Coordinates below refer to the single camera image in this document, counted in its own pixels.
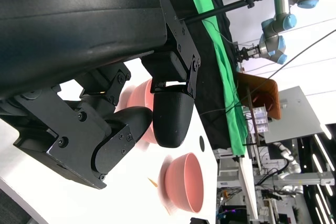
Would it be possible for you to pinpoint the brown wooden board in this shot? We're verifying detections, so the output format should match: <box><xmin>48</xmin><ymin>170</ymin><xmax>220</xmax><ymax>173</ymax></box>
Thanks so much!
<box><xmin>236</xmin><ymin>71</ymin><xmax>283</xmax><ymax>120</ymax></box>

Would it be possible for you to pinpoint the black backdrop cloth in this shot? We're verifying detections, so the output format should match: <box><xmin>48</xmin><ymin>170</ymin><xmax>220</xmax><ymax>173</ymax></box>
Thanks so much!
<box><xmin>151</xmin><ymin>0</ymin><xmax>238</xmax><ymax>151</ymax></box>

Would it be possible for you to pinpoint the green cloth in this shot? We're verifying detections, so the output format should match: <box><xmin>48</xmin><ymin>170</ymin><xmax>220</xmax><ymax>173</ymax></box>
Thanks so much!
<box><xmin>185</xmin><ymin>0</ymin><xmax>249</xmax><ymax>156</ymax></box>

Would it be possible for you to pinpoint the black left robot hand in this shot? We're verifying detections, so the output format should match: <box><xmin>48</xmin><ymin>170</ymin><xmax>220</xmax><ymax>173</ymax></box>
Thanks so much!
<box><xmin>0</xmin><ymin>0</ymin><xmax>202</xmax><ymax>190</ymax></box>

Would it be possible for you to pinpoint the small black industrial gripper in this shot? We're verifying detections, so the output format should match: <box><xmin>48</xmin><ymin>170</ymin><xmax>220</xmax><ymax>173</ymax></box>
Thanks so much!
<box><xmin>234</xmin><ymin>42</ymin><xmax>260</xmax><ymax>63</ymax></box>

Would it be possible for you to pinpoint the long thin black cable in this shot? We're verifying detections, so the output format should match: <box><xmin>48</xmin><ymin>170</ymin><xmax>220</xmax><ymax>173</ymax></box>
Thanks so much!
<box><xmin>201</xmin><ymin>29</ymin><xmax>336</xmax><ymax>116</ymax></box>

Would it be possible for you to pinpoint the white flat board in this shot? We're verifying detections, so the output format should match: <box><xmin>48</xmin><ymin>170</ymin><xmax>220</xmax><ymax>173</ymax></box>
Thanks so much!
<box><xmin>237</xmin><ymin>155</ymin><xmax>259</xmax><ymax>221</ymax></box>

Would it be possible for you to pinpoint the grey metal cabinet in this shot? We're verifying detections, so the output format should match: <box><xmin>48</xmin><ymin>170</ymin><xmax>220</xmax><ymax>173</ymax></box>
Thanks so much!
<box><xmin>264</xmin><ymin>86</ymin><xmax>326</xmax><ymax>145</ymax></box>

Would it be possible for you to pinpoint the white purple printed box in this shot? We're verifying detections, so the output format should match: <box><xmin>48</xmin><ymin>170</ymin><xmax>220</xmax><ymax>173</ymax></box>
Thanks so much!
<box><xmin>251</xmin><ymin>105</ymin><xmax>271</xmax><ymax>134</ymax></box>

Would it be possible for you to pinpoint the pink plastic bowl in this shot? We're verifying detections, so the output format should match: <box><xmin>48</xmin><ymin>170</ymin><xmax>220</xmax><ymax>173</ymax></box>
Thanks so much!
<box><xmin>125</xmin><ymin>78</ymin><xmax>159</xmax><ymax>146</ymax></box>
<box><xmin>158</xmin><ymin>152</ymin><xmax>204</xmax><ymax>214</ymax></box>

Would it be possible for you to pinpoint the aluminium profile rail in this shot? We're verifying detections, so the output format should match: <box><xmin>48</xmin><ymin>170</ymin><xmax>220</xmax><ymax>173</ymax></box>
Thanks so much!
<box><xmin>258</xmin><ymin>172</ymin><xmax>336</xmax><ymax>187</ymax></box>

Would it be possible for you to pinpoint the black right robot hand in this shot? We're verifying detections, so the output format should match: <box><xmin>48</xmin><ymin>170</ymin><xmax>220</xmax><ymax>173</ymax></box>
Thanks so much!
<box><xmin>188</xmin><ymin>217</ymin><xmax>211</xmax><ymax>224</ymax></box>

